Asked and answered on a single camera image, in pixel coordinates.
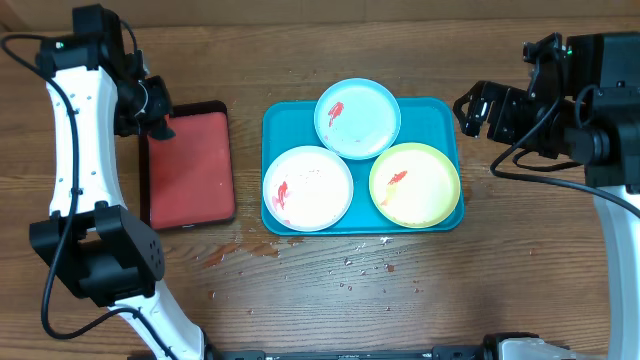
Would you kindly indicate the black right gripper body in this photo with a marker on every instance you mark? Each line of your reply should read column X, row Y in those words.
column 531, row 128

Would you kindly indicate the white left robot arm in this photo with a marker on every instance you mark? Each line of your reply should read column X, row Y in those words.
column 91, row 242

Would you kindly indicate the light blue plate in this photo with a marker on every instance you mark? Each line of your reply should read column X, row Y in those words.
column 357, row 118

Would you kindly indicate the black-handled scrub brush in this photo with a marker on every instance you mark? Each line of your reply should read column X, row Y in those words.
column 161, row 131

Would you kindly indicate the teal plastic serving tray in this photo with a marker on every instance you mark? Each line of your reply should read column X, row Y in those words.
column 427, row 120

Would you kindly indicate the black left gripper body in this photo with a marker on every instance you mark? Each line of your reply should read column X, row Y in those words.
column 144, row 109

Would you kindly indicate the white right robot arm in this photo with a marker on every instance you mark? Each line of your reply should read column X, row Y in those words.
column 577, row 126

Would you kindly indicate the white plate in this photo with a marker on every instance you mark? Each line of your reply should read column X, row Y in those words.
column 307, row 188

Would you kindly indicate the yellow-green plate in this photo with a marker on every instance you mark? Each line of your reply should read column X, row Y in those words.
column 414, row 185

